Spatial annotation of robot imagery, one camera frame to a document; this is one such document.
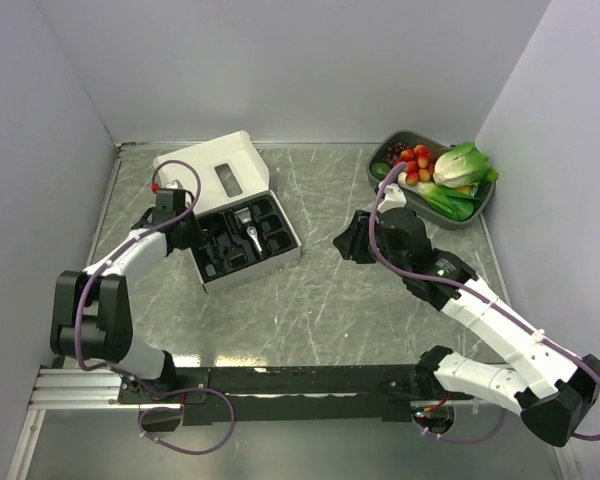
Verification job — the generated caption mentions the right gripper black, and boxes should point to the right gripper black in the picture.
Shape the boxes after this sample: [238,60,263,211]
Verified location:
[333,209,409,277]

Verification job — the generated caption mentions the black silver hair trimmer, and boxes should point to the black silver hair trimmer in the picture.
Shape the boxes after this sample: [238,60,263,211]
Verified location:
[234,207,265,259]

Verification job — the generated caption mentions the white box with black tray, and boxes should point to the white box with black tray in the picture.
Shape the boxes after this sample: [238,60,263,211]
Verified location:
[153,131,302,293]

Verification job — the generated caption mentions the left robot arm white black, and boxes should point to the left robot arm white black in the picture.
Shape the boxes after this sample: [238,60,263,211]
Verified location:
[50,188,202,402]

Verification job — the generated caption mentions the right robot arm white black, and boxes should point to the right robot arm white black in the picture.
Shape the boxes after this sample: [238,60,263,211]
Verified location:
[333,207,600,447]

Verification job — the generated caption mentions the green avocado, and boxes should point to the green avocado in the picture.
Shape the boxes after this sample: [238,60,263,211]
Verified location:
[370,162,392,181]

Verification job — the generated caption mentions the dark purple grapes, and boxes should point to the dark purple grapes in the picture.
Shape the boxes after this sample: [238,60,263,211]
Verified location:
[383,142,411,167]

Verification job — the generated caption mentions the bok choy vegetable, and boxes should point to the bok choy vegetable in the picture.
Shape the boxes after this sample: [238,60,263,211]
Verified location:
[397,172,479,222]

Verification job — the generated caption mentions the red strawberries cluster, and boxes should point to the red strawberries cluster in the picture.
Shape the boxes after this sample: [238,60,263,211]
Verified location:
[392,144,435,186]

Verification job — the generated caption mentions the dark grey food tray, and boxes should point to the dark grey food tray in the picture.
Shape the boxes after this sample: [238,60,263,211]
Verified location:
[367,131,499,230]

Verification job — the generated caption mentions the green white cabbage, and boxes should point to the green white cabbage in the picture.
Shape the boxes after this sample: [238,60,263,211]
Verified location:
[433,142,499,188]

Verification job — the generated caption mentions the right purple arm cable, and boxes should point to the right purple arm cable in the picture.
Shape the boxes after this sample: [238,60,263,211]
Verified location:
[368,160,600,442]

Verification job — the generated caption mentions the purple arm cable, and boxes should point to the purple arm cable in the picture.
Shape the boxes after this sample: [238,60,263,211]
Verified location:
[74,159,202,372]
[368,160,600,442]

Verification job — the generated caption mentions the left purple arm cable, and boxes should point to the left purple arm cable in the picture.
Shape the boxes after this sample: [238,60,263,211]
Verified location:
[74,159,202,372]

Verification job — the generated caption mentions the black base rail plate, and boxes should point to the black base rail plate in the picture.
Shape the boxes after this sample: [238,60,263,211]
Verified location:
[118,364,446,426]

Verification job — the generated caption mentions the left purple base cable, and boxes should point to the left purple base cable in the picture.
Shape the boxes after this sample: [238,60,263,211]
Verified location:
[137,387,236,455]

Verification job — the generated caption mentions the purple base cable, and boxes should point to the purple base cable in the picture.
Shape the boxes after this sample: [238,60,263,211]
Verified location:
[413,404,508,445]
[137,387,236,455]

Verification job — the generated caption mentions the aluminium profile rail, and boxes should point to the aluminium profile rail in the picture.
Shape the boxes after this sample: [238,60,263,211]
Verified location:
[28,368,122,410]

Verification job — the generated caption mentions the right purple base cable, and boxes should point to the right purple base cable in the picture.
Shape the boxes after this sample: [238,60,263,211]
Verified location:
[413,404,508,445]

